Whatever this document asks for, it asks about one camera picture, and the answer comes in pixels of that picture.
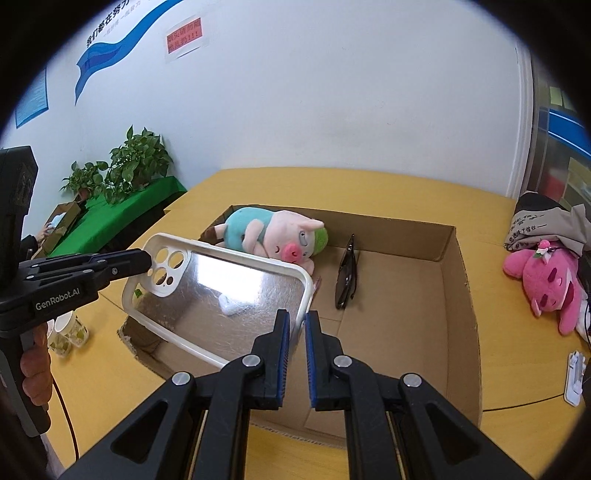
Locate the green cloth covered table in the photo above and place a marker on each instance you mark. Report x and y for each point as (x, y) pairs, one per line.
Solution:
(124, 212)

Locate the red wall sign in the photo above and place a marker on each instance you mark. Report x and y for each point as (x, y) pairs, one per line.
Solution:
(184, 39)

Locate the small potted green plant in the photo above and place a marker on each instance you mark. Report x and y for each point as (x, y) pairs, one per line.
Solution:
(85, 180)

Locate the small white object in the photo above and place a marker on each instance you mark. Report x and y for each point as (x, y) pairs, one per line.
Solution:
(229, 305)

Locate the small open cardboard box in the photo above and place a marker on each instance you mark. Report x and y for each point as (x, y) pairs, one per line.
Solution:
(60, 221)

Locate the brown cardboard box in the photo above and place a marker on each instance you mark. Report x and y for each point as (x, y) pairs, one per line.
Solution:
(401, 323)

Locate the glass door with blue stripe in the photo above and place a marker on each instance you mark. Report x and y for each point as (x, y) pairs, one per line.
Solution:
(561, 134)

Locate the clear white phone case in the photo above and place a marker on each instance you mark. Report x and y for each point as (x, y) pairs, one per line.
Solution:
(240, 286)

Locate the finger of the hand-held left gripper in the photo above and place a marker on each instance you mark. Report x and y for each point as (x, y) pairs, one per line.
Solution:
(120, 266)

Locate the magenta pink plush toy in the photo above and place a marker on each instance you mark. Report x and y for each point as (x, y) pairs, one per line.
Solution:
(547, 277)

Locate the grey cloth bag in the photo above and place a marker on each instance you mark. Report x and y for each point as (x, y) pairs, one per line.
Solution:
(531, 221)

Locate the blue wave wall decal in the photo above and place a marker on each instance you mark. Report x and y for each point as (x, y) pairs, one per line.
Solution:
(111, 50)

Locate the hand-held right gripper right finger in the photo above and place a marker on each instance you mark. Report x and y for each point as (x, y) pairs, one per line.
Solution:
(312, 355)

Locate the blue wall poster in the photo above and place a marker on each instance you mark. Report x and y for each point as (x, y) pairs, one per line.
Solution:
(32, 99)

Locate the person's left hand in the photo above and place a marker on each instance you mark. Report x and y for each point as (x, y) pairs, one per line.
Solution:
(38, 369)

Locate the pink pig plush toy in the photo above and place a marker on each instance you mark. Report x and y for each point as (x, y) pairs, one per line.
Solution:
(272, 233)

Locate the large potted green plant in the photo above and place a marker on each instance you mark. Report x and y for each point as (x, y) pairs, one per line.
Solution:
(138, 161)

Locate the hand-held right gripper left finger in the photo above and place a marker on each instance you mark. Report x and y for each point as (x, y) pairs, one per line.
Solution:
(284, 355)

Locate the black sunglasses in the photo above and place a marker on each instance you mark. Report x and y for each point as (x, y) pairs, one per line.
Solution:
(346, 277)

